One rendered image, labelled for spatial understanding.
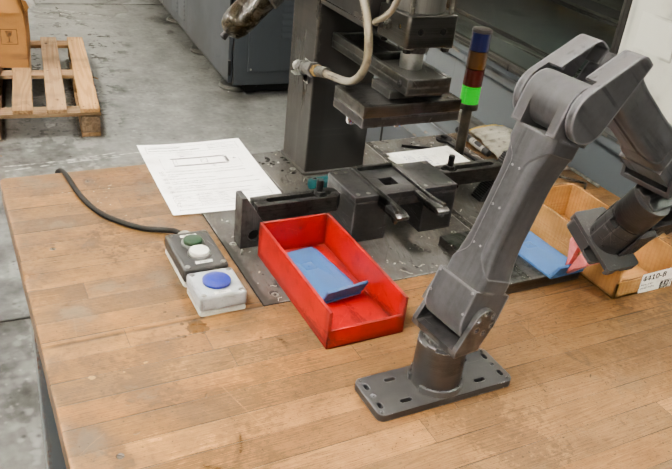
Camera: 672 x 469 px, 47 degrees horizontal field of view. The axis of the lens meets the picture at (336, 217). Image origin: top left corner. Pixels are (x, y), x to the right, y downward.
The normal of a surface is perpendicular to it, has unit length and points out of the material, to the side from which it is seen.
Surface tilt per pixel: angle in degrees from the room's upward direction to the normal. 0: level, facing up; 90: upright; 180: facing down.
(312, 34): 90
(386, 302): 90
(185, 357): 0
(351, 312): 0
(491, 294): 90
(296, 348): 0
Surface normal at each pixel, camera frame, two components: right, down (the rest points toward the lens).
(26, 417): 0.11, -0.87
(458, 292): -0.75, -0.12
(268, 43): 0.39, 0.48
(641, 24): -0.92, 0.11
